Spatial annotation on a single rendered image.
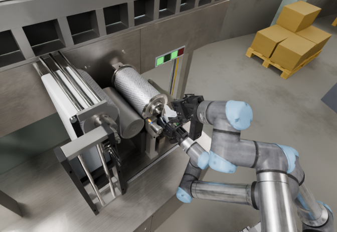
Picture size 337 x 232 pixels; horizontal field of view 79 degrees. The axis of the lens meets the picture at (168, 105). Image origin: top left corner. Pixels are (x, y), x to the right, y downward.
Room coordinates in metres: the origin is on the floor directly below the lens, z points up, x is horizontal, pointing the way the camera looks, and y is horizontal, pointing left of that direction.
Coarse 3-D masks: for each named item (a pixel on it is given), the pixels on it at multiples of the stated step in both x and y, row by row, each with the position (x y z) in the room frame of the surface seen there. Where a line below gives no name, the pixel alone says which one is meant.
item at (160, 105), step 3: (156, 102) 0.61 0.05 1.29; (159, 102) 0.62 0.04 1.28; (153, 105) 0.60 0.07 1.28; (156, 105) 0.60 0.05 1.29; (159, 105) 0.61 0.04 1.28; (162, 105) 0.62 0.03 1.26; (150, 108) 0.59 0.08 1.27; (153, 108) 0.59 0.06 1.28; (159, 108) 0.61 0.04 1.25; (162, 108) 0.62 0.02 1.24; (150, 111) 0.58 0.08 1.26; (153, 111) 0.58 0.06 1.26; (153, 114) 0.59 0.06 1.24; (156, 114) 0.60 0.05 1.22
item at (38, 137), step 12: (48, 120) 0.56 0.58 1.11; (60, 120) 0.59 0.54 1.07; (12, 132) 0.45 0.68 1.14; (24, 132) 0.48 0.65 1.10; (36, 132) 0.51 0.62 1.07; (48, 132) 0.54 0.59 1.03; (60, 132) 0.57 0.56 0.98; (0, 144) 0.40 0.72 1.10; (12, 144) 0.43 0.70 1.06; (24, 144) 0.45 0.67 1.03; (36, 144) 0.48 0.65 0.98; (48, 144) 0.52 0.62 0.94; (0, 156) 0.38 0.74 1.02; (12, 156) 0.40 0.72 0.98; (24, 156) 0.43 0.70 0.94; (0, 168) 0.35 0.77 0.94
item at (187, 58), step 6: (186, 54) 1.53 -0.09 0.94; (192, 54) 1.55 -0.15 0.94; (186, 60) 1.52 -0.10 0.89; (186, 66) 1.52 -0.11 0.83; (186, 72) 1.53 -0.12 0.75; (180, 78) 1.55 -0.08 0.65; (186, 78) 1.54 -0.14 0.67; (180, 84) 1.54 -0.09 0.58; (186, 84) 1.56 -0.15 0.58; (180, 90) 1.53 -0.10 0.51; (180, 96) 1.52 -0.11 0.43
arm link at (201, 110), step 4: (208, 100) 0.45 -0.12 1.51; (212, 100) 0.44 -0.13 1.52; (200, 104) 0.43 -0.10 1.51; (204, 104) 0.42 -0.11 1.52; (200, 108) 0.42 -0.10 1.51; (204, 108) 0.41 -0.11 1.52; (200, 112) 0.41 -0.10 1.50; (204, 112) 0.40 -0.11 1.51; (200, 116) 0.40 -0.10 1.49; (204, 116) 0.39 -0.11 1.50; (200, 120) 0.40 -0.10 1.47; (204, 120) 0.39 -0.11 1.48
